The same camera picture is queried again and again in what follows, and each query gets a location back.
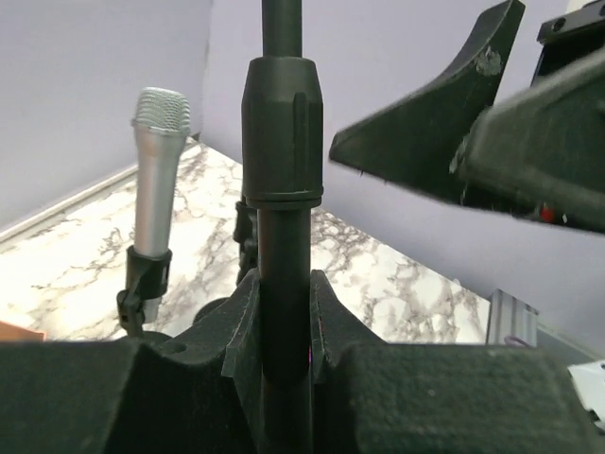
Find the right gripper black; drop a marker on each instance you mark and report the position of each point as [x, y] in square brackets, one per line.
[545, 145]

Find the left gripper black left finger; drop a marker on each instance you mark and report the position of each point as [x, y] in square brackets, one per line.
[127, 396]

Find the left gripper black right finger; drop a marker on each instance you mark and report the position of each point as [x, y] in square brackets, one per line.
[372, 396]

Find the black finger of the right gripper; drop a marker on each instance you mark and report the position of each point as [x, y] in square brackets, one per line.
[413, 141]

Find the black microphone stand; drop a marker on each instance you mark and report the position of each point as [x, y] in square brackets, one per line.
[282, 133]
[146, 278]
[245, 235]

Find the silver microphone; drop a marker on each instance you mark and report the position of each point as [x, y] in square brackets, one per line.
[161, 126]

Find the peach plastic file organizer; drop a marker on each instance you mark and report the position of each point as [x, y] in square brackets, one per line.
[10, 333]

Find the aluminium frame rail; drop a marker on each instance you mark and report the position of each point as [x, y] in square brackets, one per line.
[512, 321]

